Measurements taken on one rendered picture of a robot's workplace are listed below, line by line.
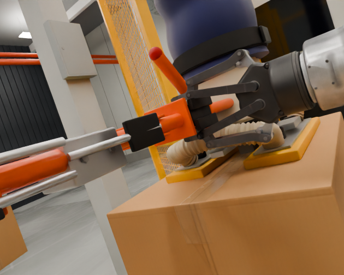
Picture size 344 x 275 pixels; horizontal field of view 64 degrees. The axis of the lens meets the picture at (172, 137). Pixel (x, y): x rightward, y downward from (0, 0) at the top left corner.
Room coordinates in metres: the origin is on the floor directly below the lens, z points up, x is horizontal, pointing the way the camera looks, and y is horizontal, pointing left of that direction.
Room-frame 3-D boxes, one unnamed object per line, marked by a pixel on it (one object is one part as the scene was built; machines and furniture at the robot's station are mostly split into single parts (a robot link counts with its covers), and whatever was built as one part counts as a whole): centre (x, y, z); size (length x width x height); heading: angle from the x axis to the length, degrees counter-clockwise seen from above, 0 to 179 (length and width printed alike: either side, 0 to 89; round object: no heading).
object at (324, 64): (0.32, -0.21, 1.07); 0.09 x 0.06 x 0.09; 145
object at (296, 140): (0.61, -0.25, 0.97); 0.34 x 0.10 x 0.05; 144
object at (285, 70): (0.37, -0.15, 1.07); 0.09 x 0.07 x 0.08; 55
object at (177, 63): (0.67, -0.17, 1.19); 0.23 x 0.23 x 0.04
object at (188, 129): (0.47, -0.03, 1.08); 0.10 x 0.08 x 0.06; 54
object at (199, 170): (0.73, -0.09, 0.97); 0.34 x 0.10 x 0.05; 144
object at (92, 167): (0.29, 0.10, 1.07); 0.07 x 0.07 x 0.04; 54
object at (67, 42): (1.50, 0.36, 1.62); 0.20 x 0.05 x 0.30; 144
